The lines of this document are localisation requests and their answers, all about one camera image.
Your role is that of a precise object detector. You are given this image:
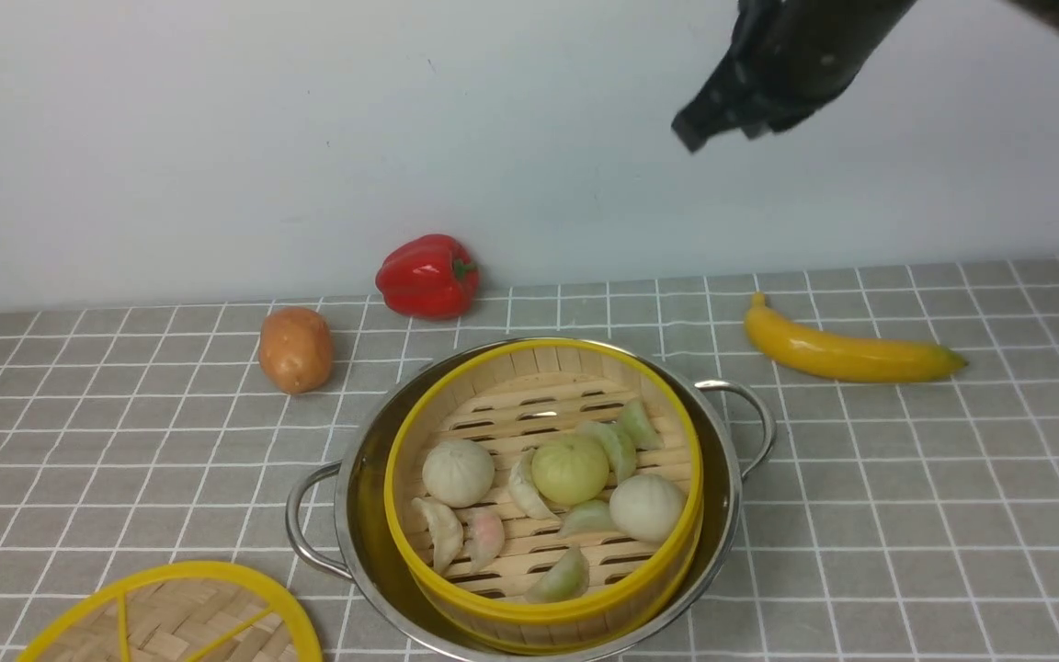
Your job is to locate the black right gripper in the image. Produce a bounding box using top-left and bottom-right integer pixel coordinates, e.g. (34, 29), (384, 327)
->
(671, 1), (913, 154)

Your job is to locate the yellow-rimmed bamboo steamer basket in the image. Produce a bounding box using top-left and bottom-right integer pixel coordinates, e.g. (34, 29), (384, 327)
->
(385, 337), (703, 655)

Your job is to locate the yellow-rimmed woven bamboo lid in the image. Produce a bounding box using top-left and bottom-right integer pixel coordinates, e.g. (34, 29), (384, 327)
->
(18, 561), (324, 661)

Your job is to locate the stainless steel pot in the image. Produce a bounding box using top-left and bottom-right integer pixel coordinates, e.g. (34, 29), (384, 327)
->
(286, 337), (777, 661)

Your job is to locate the yellow banana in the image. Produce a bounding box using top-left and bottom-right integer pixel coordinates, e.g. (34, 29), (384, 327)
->
(744, 291), (968, 382)

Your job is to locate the green dumpling far right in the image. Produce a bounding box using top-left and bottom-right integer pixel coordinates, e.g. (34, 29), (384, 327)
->
(615, 399), (665, 450)

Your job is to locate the red bell pepper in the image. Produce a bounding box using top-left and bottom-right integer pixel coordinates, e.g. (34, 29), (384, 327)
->
(375, 234), (480, 320)

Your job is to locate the green dumpling upper pair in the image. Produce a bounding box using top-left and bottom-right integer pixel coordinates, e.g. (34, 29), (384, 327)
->
(576, 421), (636, 485)

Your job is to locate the yellow-green round bun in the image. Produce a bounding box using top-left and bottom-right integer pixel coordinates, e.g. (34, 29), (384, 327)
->
(530, 435), (609, 507)

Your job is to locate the white bun at right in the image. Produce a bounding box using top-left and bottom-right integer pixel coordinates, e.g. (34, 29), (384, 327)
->
(609, 475), (688, 544)

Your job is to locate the grey checked tablecloth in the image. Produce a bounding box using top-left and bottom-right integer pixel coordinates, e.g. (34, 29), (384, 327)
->
(0, 258), (1059, 661)

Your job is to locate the white dumpling centre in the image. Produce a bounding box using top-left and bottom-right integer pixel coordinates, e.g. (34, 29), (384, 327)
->
(506, 448), (559, 520)

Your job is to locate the white dumpling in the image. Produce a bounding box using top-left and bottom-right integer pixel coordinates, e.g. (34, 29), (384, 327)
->
(506, 448), (559, 520)
(411, 497), (465, 576)

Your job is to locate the green dumpling under bun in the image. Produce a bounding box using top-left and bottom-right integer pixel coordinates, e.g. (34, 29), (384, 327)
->
(556, 499), (618, 538)

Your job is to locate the white round bun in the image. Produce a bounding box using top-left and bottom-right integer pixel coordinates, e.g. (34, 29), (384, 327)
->
(423, 439), (495, 508)

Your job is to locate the pink-tinted dumpling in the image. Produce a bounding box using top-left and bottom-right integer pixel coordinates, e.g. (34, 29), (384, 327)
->
(465, 507), (506, 574)

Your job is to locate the brown potato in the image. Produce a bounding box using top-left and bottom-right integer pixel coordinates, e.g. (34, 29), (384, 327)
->
(259, 306), (335, 395)

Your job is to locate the green dumpling at front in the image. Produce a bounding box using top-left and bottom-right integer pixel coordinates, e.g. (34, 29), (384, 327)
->
(522, 545), (589, 604)

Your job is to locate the white dumpling at left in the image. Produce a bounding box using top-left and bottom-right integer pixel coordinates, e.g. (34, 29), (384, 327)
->
(411, 497), (465, 576)

